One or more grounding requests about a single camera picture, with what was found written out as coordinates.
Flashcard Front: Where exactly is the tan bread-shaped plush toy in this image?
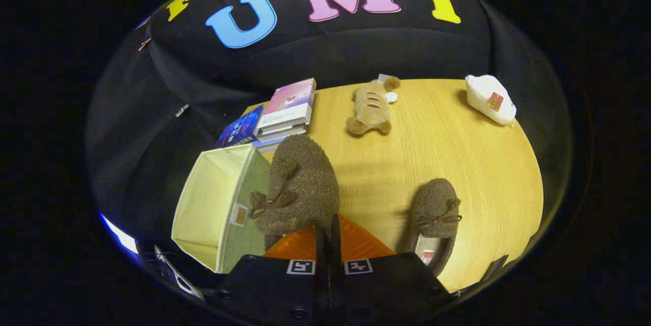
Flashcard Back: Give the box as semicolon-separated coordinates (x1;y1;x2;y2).
346;76;401;137

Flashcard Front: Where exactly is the green fabric storage box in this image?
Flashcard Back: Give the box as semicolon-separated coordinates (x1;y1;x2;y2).
171;143;273;274

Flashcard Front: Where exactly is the lit computer screen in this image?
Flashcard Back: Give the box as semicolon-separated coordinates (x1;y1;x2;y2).
99;213;139;255

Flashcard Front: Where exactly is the dark blue book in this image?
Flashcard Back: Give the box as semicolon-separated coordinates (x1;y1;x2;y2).
216;104;265;149

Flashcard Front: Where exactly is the pink cover book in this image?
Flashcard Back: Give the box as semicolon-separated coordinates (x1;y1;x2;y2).
257;78;317;129

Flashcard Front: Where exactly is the white angular frame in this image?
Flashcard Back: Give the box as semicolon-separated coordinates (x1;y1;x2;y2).
153;245;205;300

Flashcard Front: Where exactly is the white pouch with red label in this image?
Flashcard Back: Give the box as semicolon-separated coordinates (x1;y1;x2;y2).
464;74;517;127

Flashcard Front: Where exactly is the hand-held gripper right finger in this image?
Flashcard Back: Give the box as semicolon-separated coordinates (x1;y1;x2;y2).
331;214;451;326

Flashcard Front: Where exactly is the white paperback book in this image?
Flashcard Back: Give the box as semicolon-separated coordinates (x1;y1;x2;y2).
256;122;308;142

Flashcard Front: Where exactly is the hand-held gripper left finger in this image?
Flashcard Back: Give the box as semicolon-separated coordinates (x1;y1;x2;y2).
211;222;329;326

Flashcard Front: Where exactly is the light blue book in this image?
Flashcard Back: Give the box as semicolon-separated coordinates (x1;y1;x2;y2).
252;135;290;154

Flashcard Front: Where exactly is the brown fuzzy shoe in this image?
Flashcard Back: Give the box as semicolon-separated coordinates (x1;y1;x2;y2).
402;179;462;278
248;134;340;250

